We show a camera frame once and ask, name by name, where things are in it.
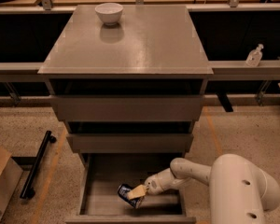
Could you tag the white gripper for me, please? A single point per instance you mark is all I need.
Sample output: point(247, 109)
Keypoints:
point(154, 184)

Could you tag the blue pepsi can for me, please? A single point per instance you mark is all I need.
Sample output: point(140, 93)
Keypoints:
point(123, 191)

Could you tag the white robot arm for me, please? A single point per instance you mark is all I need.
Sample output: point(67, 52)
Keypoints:
point(240, 192)

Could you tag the open bottom grey drawer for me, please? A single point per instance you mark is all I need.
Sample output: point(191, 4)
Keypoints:
point(99, 201)

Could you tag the middle grey drawer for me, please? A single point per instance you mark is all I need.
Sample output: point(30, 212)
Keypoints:
point(130, 143)

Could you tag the top grey drawer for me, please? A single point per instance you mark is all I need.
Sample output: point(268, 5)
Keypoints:
point(127, 109)

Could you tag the grey drawer cabinet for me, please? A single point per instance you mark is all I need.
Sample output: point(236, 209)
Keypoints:
point(153, 51)

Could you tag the brown cardboard box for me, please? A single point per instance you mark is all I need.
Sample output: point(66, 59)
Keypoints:
point(10, 174)

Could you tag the clear sanitizer pump bottle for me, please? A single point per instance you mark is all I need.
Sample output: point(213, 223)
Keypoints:
point(254, 56)

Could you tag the white ceramic bowl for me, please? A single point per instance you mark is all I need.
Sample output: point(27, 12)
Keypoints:
point(109, 13)

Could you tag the grey metal rail shelf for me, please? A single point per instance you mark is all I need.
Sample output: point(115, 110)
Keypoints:
point(218, 70)

